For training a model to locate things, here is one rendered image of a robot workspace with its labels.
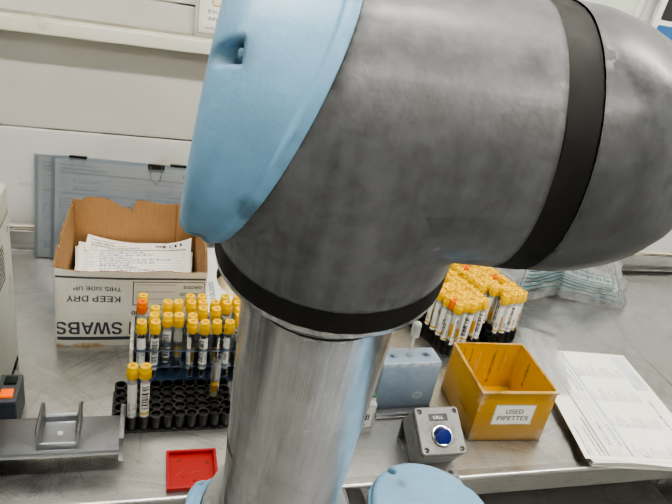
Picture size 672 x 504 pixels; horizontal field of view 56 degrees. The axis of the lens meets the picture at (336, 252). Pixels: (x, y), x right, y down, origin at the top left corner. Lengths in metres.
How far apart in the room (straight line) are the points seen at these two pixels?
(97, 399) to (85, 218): 0.43
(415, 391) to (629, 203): 0.84
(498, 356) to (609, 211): 0.92
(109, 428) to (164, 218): 0.53
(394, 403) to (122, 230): 0.65
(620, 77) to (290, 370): 0.20
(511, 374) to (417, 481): 0.63
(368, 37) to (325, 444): 0.24
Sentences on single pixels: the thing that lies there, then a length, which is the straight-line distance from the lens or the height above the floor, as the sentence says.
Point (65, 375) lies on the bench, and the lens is 1.10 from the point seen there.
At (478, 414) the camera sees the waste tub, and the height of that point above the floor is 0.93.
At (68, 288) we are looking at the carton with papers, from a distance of 1.10.
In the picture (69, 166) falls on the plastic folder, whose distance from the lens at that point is 1.37.
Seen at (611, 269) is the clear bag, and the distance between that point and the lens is 1.64.
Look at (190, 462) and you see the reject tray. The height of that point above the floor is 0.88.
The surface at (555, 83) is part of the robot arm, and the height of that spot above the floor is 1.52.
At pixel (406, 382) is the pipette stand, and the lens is 1.05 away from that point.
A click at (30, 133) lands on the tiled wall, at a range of 1.37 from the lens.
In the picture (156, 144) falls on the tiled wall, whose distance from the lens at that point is 1.35.
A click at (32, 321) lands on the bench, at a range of 1.23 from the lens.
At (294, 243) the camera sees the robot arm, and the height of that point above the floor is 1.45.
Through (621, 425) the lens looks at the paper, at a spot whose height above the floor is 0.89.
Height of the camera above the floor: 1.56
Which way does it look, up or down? 26 degrees down
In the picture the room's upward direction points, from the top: 11 degrees clockwise
